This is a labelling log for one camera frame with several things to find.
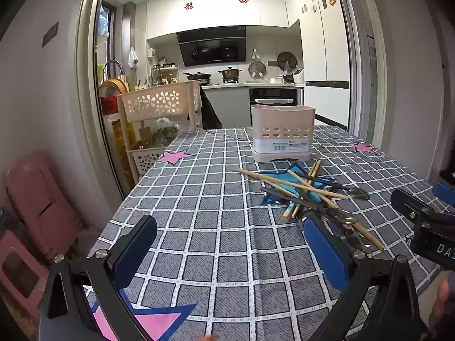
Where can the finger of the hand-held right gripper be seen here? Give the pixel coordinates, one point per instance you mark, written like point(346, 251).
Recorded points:
point(446, 192)
point(408, 203)

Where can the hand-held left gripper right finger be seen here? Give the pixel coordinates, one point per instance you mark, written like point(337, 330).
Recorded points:
point(325, 255)

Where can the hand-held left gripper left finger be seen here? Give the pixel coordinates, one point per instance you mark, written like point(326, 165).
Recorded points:
point(137, 252)

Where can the black utensil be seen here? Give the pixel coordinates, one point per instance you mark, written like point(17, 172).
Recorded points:
point(275, 193)
point(355, 241)

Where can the dark grey spoon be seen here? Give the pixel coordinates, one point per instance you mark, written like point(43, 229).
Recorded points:
point(343, 217)

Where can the black spoon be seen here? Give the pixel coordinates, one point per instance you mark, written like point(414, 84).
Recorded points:
point(359, 193)

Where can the beige plastic utensil holder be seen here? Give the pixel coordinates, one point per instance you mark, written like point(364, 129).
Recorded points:
point(280, 124)

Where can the person's right hand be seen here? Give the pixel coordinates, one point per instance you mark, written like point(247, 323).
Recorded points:
point(446, 302)

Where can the blue star sticker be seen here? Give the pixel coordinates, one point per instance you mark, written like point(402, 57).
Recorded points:
point(312, 196)

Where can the large pink star sticker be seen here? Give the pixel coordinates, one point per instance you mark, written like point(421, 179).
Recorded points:
point(156, 321)

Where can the small pink star sticker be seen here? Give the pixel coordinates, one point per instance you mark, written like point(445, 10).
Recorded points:
point(362, 147)
point(174, 156)

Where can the grey chequered tablecloth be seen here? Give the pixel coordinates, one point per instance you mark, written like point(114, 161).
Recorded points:
point(213, 238)

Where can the green vegetables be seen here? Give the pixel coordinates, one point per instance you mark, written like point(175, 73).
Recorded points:
point(167, 129)

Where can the red dish basket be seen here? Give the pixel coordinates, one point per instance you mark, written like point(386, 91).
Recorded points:
point(108, 104)

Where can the beige flower-pattern storage cart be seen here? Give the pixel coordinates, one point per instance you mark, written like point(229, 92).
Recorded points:
point(156, 103)

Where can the dark hanging cloth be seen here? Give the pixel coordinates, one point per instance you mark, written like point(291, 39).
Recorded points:
point(209, 110)

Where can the round wooden lid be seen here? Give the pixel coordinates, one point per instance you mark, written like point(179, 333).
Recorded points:
point(113, 86)

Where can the black built-in oven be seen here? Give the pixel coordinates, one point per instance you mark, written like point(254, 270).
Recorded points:
point(272, 96)

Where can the small dark pot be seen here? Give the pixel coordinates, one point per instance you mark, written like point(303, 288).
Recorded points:
point(288, 77)

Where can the grey kitchen counter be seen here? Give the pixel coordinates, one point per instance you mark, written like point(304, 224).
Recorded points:
point(231, 103)

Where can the counter spice rack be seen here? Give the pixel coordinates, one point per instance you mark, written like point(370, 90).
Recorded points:
point(165, 74)

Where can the white refrigerator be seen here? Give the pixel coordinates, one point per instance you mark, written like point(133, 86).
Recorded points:
point(327, 42)

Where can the black wok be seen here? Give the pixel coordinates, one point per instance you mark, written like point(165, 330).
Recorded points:
point(197, 76)

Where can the round dark hanging pan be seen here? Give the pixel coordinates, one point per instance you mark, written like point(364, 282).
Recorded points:
point(287, 61)

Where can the chrome kitchen faucet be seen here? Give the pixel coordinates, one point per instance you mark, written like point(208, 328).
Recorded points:
point(113, 62)

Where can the hanging white plastic bag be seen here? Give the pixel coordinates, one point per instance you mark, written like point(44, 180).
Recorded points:
point(132, 57)

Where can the round hanging trivet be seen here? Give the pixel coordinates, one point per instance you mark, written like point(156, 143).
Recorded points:
point(256, 68)

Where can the copper cooking pot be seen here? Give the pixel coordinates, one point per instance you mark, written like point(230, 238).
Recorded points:
point(230, 73)

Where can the black range hood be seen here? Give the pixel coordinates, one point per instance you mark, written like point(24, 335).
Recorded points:
point(213, 48)

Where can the white upper cabinets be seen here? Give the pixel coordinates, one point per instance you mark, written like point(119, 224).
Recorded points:
point(213, 14)

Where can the dark wall switch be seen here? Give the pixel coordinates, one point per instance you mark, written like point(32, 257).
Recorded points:
point(49, 34)

